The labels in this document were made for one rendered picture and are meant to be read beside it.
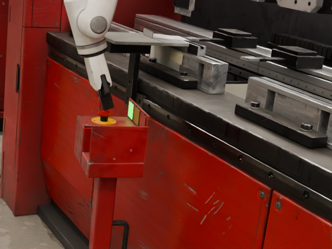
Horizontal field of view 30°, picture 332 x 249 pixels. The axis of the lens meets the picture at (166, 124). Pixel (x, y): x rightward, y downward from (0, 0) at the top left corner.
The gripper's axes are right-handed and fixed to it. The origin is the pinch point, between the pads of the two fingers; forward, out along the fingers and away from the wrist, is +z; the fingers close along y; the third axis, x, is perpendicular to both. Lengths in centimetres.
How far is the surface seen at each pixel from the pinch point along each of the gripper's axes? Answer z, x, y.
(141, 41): -11.1, 17.2, -12.9
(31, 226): 77, -34, -92
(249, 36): 1, 58, -24
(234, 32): -2, 52, -23
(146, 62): 0.5, 21.4, -29.7
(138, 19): 0, 39, -98
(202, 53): -2.4, 35.2, -10.4
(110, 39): -14.4, 8.2, -13.0
